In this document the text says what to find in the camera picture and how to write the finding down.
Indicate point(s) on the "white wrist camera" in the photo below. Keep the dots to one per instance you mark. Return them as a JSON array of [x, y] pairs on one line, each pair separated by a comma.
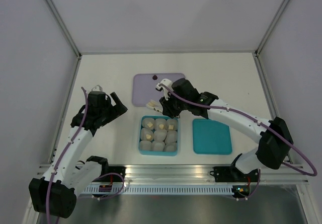
[[97, 88], [165, 85]]

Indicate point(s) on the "white metal tweezers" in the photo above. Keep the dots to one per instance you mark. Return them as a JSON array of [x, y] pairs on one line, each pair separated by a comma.
[[155, 106]]

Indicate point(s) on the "white paper cup centre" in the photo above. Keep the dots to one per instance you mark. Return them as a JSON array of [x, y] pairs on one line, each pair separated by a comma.
[[160, 135]]

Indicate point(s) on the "aluminium frame post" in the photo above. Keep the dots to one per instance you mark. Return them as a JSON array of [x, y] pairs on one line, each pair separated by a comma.
[[271, 103], [61, 24]]

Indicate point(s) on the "white paper cup middle-left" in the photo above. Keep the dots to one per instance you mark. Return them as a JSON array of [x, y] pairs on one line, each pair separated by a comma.
[[144, 132]]

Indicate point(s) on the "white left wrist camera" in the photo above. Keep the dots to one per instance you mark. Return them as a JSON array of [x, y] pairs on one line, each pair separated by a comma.
[[97, 88]]

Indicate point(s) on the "white paper cup back-right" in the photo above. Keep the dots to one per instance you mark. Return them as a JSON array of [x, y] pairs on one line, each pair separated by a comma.
[[173, 122]]

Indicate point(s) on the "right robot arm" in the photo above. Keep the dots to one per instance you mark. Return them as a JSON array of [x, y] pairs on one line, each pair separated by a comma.
[[272, 136]]

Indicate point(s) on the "right aluminium frame post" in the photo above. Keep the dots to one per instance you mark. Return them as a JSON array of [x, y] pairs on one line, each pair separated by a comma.
[[271, 103]]

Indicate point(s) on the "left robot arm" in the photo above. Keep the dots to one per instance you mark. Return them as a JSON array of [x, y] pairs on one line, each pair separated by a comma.
[[57, 191]]

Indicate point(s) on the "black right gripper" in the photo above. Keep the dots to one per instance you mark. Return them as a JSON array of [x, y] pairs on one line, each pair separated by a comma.
[[167, 109]]

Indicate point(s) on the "white slotted cable duct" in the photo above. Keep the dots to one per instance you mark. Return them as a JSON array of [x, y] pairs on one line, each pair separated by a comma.
[[178, 190]]

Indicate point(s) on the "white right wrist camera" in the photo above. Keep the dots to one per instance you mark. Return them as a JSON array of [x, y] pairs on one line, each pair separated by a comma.
[[165, 85]]

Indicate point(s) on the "white paper cup front-middle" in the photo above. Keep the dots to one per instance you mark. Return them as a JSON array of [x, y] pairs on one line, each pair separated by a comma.
[[158, 146]]

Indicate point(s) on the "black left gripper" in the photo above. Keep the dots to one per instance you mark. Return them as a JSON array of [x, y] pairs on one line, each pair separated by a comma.
[[116, 110]]

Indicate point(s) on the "lilac plastic tray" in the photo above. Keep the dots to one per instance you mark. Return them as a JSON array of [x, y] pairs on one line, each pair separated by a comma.
[[144, 87]]

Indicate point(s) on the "white paper cup back-left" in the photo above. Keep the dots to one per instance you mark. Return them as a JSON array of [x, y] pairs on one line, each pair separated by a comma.
[[145, 121]]

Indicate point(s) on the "aluminium mounting rail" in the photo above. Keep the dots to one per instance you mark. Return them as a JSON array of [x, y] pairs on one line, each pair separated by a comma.
[[205, 174]]

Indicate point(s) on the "left aluminium frame post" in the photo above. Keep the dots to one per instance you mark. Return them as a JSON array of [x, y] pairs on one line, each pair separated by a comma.
[[61, 24]]

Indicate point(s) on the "white paper cup back-middle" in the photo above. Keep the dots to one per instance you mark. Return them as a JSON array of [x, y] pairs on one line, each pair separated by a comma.
[[159, 121]]

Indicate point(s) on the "white paper cup middle-right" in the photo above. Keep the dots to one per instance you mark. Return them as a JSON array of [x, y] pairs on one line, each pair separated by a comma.
[[171, 137]]

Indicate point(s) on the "white paper cup front-right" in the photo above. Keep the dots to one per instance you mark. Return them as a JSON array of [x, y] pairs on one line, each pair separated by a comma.
[[171, 147]]

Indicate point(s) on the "teal chocolate box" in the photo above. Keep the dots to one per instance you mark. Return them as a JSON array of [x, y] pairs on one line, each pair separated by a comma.
[[152, 153]]

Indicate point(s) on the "teal box lid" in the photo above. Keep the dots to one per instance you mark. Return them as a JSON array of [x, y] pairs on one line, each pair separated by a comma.
[[211, 137]]

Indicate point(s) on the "white paper cup front-left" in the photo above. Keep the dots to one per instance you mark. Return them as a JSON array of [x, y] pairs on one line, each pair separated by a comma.
[[145, 145]]

